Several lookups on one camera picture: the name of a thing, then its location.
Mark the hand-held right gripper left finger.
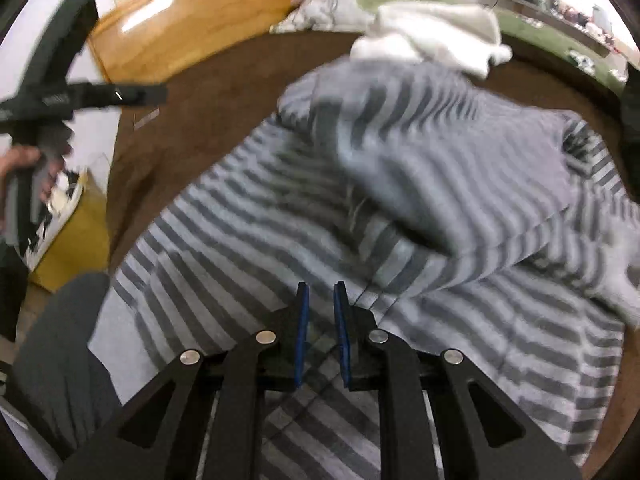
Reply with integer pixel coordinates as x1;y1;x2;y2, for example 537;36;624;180
56;281;312;480

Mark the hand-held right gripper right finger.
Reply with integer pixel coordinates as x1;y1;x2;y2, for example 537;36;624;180
333;281;583;480

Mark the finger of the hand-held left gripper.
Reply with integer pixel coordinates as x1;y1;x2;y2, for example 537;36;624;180
65;82;169;109
25;0;99;92

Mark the grey striped zip hoodie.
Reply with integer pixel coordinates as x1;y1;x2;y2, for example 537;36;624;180
87;57;640;480

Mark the person's left hand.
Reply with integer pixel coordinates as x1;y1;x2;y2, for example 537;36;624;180
0;145;67;201

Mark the wooden headboard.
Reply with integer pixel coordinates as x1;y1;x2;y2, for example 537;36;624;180
85;0;361;96

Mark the yellow cardboard box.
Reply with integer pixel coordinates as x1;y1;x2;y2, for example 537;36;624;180
27;170;111;293

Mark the bear print pillow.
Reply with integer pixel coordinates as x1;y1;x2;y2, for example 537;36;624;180
270;0;436;35

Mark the person's leg in grey trousers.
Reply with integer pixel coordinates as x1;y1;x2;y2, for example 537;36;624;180
10;272;123;461

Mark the white fleece garment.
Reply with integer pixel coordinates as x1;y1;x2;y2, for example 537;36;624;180
350;2;513;78

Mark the green panda print blanket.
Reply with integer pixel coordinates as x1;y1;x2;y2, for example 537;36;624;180
425;0;628;96

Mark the row of bottles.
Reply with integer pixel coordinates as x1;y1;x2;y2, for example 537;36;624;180
537;0;617;36

